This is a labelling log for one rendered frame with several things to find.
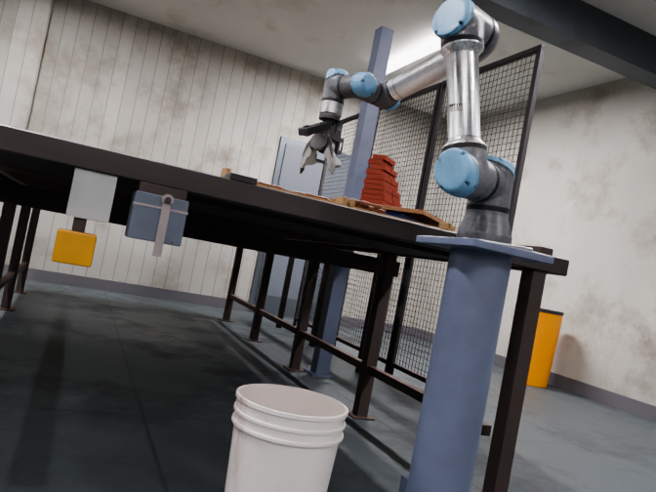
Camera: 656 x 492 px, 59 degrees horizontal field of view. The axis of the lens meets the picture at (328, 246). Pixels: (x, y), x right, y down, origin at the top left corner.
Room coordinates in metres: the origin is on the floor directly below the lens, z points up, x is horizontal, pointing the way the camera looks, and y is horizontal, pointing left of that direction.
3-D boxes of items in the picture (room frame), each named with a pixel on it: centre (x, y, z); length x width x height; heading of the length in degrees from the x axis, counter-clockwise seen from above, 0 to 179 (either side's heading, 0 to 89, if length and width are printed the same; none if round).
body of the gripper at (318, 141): (1.90, 0.07, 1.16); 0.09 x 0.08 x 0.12; 137
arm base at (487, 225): (1.60, -0.42, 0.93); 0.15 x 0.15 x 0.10
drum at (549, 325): (5.44, -2.08, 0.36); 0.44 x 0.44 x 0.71
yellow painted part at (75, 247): (1.43, 0.62, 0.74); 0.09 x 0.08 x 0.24; 113
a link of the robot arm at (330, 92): (1.89, 0.07, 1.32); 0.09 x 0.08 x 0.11; 44
